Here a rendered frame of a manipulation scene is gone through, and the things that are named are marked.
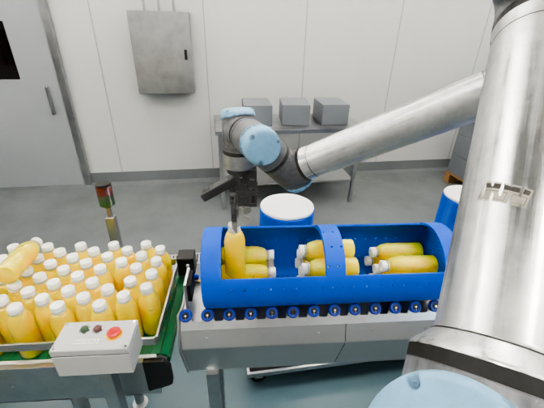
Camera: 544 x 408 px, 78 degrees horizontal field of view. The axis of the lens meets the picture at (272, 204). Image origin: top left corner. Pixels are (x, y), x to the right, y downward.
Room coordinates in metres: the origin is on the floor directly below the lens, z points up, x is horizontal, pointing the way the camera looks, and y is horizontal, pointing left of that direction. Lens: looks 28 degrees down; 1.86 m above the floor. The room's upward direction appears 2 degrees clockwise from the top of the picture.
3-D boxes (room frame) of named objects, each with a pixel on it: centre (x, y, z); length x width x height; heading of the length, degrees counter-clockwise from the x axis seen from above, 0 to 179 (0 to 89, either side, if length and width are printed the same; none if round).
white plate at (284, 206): (1.54, -0.08, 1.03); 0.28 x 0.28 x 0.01
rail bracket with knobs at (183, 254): (1.14, 0.36, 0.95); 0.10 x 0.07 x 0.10; 5
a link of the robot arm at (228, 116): (0.91, 0.10, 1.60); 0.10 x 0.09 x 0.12; 26
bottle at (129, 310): (0.80, 0.46, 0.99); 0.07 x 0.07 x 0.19
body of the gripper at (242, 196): (0.91, 0.09, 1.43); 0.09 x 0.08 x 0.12; 95
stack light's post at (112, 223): (1.27, 0.71, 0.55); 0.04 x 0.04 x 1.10; 5
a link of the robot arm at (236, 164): (0.91, 0.10, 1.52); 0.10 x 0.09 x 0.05; 5
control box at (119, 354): (0.64, 0.47, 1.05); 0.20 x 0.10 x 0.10; 95
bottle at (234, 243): (0.91, 0.12, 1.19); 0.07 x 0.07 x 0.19
